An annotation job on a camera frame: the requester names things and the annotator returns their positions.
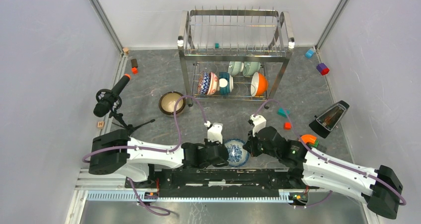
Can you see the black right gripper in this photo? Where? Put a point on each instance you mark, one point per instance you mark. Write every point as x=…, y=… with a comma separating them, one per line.
x=249, y=145

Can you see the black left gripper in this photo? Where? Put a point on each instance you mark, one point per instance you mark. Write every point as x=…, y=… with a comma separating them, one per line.
x=207, y=143

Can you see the blue white floral bowl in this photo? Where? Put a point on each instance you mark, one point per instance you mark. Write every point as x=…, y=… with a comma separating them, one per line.
x=237, y=155

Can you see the black patterned bowl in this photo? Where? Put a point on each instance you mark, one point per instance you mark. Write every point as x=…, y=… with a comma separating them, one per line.
x=168, y=103

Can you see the stainless steel dish rack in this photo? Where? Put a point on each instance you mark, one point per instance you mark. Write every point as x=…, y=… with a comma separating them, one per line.
x=244, y=35

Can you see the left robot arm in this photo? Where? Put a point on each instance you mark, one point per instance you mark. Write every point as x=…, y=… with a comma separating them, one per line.
x=117, y=152

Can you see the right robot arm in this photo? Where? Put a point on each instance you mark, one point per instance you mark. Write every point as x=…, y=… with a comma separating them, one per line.
x=377, y=188

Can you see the teal block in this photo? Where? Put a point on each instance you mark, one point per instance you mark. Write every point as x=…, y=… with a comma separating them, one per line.
x=283, y=112

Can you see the orange arch block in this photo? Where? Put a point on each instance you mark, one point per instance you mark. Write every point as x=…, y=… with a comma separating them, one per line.
x=310, y=140

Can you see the orange bowl white inside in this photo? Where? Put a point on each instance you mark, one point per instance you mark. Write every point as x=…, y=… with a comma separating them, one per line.
x=259, y=84

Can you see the black metronome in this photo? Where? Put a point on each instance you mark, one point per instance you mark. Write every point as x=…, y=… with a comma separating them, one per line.
x=323, y=124

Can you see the teal glazed bowl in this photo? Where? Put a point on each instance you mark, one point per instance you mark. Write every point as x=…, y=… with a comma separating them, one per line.
x=225, y=83

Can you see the blue white zigzag bowl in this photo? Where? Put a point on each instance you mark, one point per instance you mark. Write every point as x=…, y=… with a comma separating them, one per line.
x=204, y=83

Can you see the pale green bowl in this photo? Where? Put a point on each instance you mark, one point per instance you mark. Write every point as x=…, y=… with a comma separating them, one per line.
x=250, y=68

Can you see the black mini tripod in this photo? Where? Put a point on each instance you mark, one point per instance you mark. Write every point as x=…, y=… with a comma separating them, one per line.
x=120, y=122

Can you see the red purple block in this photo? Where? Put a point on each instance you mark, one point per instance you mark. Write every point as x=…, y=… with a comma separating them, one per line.
x=322, y=69

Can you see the light blue block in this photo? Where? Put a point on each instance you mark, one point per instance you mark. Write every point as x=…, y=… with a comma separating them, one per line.
x=310, y=53

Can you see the small orange red cube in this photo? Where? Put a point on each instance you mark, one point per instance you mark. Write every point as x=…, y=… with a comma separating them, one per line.
x=134, y=70

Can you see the black microphone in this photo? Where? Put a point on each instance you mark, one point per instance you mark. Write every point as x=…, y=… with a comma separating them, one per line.
x=109, y=100

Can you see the brown block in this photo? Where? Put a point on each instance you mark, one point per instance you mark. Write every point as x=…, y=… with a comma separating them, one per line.
x=134, y=63

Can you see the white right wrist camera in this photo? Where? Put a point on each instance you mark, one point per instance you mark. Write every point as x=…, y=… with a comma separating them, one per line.
x=258, y=122

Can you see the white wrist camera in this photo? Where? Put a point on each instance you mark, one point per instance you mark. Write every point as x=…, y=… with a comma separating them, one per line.
x=214, y=132
x=258, y=122

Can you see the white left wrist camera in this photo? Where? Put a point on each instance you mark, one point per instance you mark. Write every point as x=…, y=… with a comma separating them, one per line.
x=214, y=132

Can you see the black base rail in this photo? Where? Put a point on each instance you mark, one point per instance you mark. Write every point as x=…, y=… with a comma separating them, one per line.
x=219, y=183

